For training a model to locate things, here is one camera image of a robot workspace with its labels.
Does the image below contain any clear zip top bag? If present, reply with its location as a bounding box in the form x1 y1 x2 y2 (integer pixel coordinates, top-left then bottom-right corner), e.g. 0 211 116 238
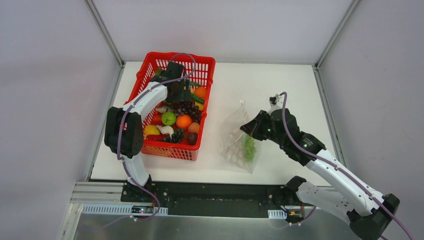
220 100 262 174

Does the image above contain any red plastic basket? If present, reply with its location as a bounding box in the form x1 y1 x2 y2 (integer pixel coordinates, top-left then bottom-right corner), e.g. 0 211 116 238
128 51 216 161

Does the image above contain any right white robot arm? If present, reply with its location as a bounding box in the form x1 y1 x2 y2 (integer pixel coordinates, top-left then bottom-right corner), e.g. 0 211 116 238
240 108 400 240

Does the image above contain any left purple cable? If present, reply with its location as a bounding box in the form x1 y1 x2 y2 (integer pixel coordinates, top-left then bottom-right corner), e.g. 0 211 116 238
115 52 197 223

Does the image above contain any orange tangerine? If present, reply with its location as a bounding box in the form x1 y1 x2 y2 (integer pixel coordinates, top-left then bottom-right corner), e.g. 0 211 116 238
175 114 193 130
193 86 207 100

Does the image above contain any dark purple plum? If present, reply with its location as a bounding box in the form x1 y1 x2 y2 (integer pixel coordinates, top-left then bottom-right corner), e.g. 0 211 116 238
187 132 199 146

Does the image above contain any dark red grape bunch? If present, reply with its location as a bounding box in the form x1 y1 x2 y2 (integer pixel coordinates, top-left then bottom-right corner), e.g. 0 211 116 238
171 101 203 123

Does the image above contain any white garlic bulb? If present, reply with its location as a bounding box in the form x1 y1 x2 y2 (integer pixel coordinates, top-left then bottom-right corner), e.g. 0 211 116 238
156 125 175 138

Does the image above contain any peach fruit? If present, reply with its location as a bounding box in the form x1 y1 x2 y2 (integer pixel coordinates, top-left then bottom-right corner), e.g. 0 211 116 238
187 122 200 134

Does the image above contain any black grape bunch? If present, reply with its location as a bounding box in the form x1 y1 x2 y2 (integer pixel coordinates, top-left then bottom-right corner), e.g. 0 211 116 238
162 129 185 144

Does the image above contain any long green cucumber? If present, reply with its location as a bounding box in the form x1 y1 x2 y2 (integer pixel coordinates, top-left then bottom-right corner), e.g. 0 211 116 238
190 93 205 105

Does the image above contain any green grape bunch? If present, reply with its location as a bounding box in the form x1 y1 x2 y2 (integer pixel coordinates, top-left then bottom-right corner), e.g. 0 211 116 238
243 136 257 162

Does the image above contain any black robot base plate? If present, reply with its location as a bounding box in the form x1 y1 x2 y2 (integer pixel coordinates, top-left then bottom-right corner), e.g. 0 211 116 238
120 180 309 220

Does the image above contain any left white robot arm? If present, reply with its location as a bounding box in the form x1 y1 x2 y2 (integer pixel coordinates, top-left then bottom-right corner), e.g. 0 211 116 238
104 61 196 203

